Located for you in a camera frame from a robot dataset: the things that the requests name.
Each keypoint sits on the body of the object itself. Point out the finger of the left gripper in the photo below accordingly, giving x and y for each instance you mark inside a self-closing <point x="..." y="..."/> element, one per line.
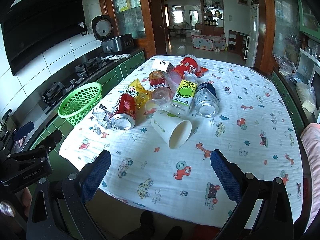
<point x="47" y="144"/>
<point x="23" y="131"/>

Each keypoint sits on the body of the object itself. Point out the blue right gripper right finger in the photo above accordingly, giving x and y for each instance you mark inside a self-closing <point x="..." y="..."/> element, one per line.
<point x="229" y="175"/>

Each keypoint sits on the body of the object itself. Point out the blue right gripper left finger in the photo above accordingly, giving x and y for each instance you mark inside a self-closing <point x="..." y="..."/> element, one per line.
<point x="92" y="175"/>

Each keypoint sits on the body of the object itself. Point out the silver wrapper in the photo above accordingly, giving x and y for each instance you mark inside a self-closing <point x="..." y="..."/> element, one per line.
<point x="103" y="116"/>

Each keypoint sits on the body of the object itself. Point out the red soda can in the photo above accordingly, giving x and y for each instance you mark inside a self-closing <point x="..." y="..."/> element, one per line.
<point x="124" y="113"/>

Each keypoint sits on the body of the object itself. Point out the white paper cup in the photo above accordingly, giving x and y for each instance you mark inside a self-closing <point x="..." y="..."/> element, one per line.
<point x="174" y="130"/>

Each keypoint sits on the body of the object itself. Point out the blue silver drink can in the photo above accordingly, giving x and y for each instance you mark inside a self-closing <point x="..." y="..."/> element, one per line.
<point x="206" y="103"/>

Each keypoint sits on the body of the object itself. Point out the lime label plastic bottle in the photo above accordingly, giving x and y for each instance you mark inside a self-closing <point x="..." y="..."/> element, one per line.
<point x="182" y="100"/>

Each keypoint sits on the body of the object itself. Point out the yellow snack wrapper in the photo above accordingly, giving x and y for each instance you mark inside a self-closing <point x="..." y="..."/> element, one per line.
<point x="139" y="93"/>

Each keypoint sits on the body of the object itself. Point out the orange red snack bag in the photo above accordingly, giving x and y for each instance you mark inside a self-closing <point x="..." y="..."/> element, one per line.
<point x="201" y="72"/>

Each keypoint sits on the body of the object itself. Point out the red label plastic bottle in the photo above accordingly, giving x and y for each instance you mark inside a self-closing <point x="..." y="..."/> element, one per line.
<point x="159" y="85"/>

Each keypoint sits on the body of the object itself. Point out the red plastic cup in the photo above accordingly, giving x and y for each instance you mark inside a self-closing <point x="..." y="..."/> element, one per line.
<point x="189" y="64"/>

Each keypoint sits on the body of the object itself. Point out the white milk carton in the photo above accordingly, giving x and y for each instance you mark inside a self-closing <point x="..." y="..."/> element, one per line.
<point x="163" y="66"/>

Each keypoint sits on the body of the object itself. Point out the green kitchen cabinets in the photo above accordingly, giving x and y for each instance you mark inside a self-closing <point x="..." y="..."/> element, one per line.
<point x="109" y="75"/>

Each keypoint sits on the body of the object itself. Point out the person's left hand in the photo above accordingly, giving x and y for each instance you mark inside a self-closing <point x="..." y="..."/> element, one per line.
<point x="26" y="199"/>

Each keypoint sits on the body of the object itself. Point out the green plastic basket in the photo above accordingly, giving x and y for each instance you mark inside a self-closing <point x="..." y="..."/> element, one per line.
<point x="78" y="103"/>

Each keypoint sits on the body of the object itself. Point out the cartoon print tablecloth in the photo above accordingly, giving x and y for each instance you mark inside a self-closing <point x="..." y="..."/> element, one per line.
<point x="252" y="129"/>

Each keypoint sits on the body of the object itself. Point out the pink cloth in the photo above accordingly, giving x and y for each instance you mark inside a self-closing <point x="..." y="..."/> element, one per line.
<point x="310" y="142"/>

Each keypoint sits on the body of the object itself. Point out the black gas stove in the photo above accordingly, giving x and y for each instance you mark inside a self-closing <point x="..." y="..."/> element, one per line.
<point x="59" y="86"/>

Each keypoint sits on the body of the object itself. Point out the white dish cloth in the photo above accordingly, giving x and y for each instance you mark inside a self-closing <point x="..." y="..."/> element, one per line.
<point x="116" y="57"/>

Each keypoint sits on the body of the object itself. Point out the black range hood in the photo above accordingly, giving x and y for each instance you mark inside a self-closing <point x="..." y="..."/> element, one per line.
<point x="30" y="27"/>

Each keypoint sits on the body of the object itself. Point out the white refrigerator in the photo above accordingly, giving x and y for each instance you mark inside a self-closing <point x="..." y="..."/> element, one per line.
<point x="252" y="41"/>

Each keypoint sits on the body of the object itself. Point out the black rice cooker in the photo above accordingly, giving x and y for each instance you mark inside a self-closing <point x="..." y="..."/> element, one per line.
<point x="111" y="44"/>

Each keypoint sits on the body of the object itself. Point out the polka dot play fence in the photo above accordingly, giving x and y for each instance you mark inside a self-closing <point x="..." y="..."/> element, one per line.
<point x="209" y="43"/>

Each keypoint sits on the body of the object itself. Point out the wooden glass door cabinet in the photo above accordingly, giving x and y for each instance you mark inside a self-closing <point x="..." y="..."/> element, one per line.
<point x="132" y="17"/>

